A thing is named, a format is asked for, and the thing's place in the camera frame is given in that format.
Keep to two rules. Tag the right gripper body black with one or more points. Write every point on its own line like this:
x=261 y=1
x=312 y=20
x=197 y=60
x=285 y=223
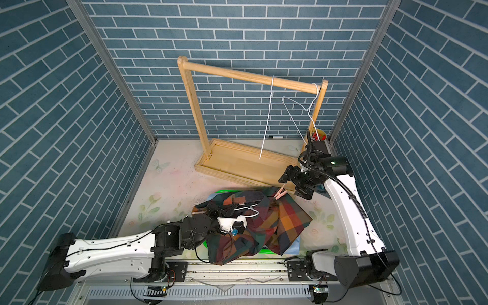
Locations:
x=303 y=181

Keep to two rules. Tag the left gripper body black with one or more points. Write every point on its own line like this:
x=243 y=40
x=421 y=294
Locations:
x=214 y=212

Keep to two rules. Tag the pink clothespin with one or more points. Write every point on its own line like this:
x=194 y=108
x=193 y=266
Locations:
x=280 y=193

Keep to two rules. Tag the white wire hanger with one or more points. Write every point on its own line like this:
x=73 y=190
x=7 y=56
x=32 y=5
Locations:
x=270 y=102
x=305 y=109
x=246 y=212

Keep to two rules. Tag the dark multicolour plaid shirt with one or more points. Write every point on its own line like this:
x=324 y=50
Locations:
x=255 y=225

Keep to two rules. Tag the light blue shirt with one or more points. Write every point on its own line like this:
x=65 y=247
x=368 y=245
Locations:
x=294 y=249

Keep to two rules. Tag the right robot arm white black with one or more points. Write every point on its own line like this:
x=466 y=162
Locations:
x=366 y=259

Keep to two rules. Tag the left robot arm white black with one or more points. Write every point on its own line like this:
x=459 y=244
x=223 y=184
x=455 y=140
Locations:
x=141 y=256

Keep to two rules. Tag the yellow pen cup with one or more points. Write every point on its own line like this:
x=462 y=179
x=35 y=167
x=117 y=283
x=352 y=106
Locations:
x=318 y=135

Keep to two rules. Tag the wooden clothes rack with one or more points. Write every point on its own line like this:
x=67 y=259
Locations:
x=236 y=162

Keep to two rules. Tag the green plastic basket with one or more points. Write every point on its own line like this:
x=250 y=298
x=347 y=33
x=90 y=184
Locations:
x=228 y=190

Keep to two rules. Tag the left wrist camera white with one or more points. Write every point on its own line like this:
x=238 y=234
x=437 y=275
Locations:
x=234 y=226

